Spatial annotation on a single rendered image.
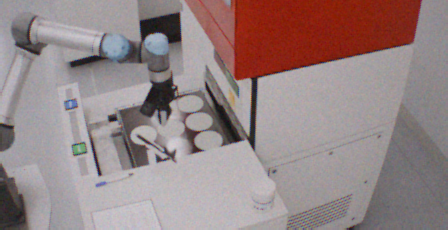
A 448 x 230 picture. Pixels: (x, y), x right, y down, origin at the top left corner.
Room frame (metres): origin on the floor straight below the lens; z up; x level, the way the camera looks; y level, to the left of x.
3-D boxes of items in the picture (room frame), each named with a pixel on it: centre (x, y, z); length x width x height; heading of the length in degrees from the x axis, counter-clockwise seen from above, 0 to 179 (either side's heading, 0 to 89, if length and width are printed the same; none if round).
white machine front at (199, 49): (1.64, 0.05, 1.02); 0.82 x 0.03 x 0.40; 20
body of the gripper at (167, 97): (1.35, 0.21, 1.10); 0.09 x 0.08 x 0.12; 152
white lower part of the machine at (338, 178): (1.75, -0.27, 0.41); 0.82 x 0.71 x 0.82; 20
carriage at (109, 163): (1.27, 0.44, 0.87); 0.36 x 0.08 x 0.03; 20
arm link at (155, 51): (1.34, 0.22, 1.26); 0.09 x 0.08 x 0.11; 85
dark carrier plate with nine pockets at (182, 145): (1.38, 0.19, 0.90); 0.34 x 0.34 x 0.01; 20
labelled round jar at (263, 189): (0.96, -0.11, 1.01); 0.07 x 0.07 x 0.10
